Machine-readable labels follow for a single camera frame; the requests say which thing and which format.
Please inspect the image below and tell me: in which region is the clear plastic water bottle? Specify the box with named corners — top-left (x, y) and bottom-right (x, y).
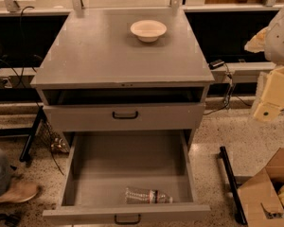
top-left (125, 187), bottom-right (173, 204)

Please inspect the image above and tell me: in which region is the black middle drawer handle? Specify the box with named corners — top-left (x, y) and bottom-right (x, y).
top-left (114, 214), bottom-right (141, 225)

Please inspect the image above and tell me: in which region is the black floor bar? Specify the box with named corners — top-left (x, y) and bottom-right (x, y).
top-left (220, 146), bottom-right (247, 225)

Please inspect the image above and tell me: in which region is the black drawer handle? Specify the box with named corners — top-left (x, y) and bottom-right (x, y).
top-left (112, 111), bottom-right (139, 120)
top-left (114, 214), bottom-right (141, 225)

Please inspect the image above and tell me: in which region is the tan shoe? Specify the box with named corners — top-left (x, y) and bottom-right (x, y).
top-left (0, 181), bottom-right (39, 203)

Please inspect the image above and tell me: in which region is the black cable left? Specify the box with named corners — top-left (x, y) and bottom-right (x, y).
top-left (0, 6), bottom-right (44, 90)

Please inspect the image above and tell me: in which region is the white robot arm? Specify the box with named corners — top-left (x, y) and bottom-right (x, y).
top-left (244, 6), bottom-right (284, 122)

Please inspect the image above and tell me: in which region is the black upper drawer handle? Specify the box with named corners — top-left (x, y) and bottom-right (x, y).
top-left (112, 111), bottom-right (139, 120)

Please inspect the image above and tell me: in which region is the grey drawer cabinet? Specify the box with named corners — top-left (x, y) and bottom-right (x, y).
top-left (31, 8), bottom-right (213, 144)

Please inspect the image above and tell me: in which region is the cardboard box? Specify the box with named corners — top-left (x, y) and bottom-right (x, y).
top-left (238, 148), bottom-right (284, 227)

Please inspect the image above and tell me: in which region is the black stand leg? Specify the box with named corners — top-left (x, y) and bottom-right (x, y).
top-left (19, 107), bottom-right (44, 163)

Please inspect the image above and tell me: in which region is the white bowl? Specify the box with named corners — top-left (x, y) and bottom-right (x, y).
top-left (131, 20), bottom-right (167, 43)

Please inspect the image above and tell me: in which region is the black power adapter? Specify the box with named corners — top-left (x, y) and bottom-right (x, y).
top-left (208, 60), bottom-right (224, 70)

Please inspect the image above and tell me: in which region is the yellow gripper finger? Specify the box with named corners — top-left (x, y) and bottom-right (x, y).
top-left (244, 27), bottom-right (267, 53)
top-left (253, 66), bottom-right (284, 122)

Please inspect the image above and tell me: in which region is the open grey middle drawer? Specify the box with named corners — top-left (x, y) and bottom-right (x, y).
top-left (44, 131), bottom-right (210, 225)

